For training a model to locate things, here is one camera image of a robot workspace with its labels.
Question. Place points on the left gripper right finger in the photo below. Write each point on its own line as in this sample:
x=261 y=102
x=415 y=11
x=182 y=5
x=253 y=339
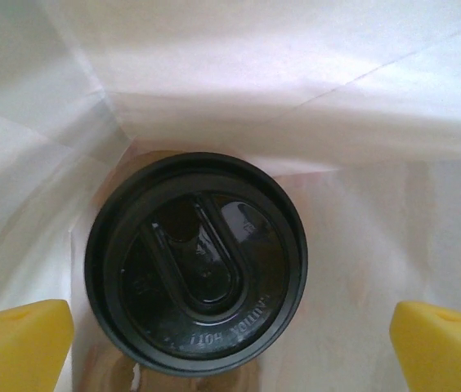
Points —
x=447 y=351

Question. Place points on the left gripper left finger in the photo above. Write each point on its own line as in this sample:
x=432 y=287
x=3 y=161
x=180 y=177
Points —
x=18 y=347

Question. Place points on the black plastic cup lid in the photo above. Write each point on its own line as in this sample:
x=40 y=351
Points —
x=198 y=265

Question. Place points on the printed paper carry bag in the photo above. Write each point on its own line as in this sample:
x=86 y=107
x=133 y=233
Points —
x=255 y=81

